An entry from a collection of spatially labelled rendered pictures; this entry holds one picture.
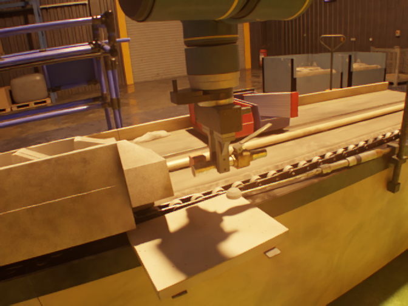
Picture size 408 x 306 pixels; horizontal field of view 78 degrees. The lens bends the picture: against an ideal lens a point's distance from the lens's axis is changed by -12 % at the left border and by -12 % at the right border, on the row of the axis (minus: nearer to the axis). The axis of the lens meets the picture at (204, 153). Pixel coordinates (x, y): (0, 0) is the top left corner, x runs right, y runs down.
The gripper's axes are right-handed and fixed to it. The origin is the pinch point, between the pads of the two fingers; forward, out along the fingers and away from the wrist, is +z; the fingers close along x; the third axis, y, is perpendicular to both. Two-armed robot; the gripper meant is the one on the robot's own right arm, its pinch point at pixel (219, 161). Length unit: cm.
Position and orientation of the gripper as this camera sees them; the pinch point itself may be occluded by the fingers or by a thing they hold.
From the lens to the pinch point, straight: 63.2
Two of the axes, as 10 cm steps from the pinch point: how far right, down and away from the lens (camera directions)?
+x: -4.1, -3.1, 8.6
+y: 9.1, -2.2, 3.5
